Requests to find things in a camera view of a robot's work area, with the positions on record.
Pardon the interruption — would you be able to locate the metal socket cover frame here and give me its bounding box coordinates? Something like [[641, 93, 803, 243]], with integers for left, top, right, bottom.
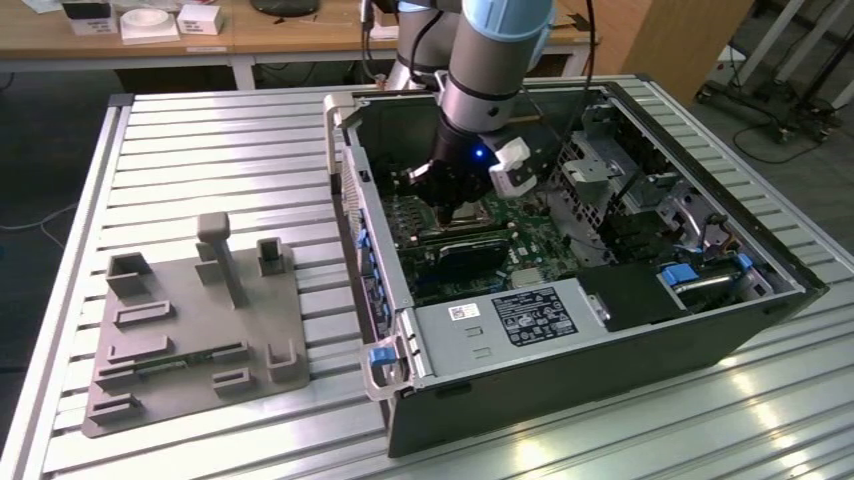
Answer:
[[446, 199, 502, 231]]

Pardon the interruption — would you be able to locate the black RAM slot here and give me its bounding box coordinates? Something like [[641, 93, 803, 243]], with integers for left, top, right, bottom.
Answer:
[[403, 232, 508, 247], [399, 227, 506, 240]]

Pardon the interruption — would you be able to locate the green motherboard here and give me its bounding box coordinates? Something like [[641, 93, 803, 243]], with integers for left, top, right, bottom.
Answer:
[[383, 164, 582, 307]]

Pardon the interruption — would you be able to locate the black graphics card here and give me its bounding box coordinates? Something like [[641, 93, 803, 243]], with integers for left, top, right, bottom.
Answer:
[[423, 234, 510, 285]]

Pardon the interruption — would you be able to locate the grey metal drive cage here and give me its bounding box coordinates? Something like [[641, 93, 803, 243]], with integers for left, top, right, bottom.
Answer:
[[544, 102, 675, 266]]

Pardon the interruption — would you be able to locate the silver chipset heatsink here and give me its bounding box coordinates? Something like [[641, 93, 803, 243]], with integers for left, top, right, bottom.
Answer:
[[516, 266, 556, 290]]

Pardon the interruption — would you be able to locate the silver power supply unit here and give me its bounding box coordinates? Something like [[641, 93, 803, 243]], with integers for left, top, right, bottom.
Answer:
[[398, 277, 613, 389]]

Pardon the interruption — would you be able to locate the wooden desk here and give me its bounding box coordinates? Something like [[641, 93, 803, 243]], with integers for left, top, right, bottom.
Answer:
[[0, 0, 602, 91]]

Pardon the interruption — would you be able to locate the wooden cabinet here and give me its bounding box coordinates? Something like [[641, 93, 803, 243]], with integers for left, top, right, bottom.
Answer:
[[599, 0, 755, 109]]

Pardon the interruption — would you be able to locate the blue disk carrier latch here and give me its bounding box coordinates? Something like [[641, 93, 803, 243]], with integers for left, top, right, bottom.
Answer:
[[657, 264, 701, 292]]

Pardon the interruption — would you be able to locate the black round object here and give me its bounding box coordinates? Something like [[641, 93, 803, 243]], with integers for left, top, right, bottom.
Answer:
[[250, 0, 322, 16]]

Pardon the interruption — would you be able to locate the black open PC case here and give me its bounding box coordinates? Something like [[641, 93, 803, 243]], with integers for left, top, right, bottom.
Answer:
[[323, 74, 830, 459]]

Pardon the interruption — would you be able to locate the white labelled box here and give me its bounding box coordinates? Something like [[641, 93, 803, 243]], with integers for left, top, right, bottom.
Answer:
[[175, 3, 226, 36]]

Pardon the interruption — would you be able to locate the grey parts rack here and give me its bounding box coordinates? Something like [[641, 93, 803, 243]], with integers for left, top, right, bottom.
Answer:
[[79, 212, 314, 440]]

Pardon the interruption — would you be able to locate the white round holder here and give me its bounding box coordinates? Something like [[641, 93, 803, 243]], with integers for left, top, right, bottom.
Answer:
[[117, 7, 182, 47]]

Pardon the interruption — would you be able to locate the green RAM stick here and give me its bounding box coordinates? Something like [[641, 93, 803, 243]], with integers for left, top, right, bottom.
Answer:
[[129, 348, 222, 376]]

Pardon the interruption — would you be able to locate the white box black top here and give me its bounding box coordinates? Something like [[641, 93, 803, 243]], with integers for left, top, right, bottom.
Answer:
[[61, 0, 115, 37]]

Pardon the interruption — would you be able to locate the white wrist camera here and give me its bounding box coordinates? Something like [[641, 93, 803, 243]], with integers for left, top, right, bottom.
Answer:
[[487, 137, 539, 199]]

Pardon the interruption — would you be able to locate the black camera cable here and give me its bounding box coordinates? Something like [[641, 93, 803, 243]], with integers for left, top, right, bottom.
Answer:
[[563, 0, 596, 139]]

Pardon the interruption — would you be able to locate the coloured wire bundle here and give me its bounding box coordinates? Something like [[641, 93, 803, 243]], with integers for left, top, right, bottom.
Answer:
[[697, 212, 739, 264]]

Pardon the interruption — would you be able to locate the black wheeled equipment frame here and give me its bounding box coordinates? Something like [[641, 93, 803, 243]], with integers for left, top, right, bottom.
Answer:
[[693, 0, 854, 146]]

